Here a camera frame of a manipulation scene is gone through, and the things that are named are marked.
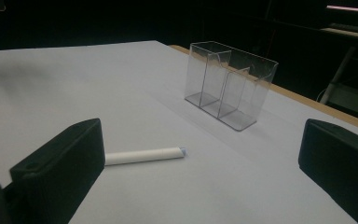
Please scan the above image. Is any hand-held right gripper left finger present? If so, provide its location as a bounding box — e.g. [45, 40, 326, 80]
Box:
[8, 118, 106, 224]

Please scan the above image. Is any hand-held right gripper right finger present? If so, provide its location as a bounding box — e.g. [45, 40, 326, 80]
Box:
[297, 118, 358, 224]

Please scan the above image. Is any white pen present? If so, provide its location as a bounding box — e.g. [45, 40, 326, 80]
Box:
[103, 147, 187, 167]

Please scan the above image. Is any clear plastic compartment holder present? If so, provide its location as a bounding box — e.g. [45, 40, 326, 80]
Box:
[184, 40, 280, 133]

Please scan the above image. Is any metal stand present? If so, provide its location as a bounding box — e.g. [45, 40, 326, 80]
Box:
[319, 46, 358, 120]

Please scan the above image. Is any dark shelf with light edge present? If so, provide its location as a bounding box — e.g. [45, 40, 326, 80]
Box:
[320, 4, 358, 41]

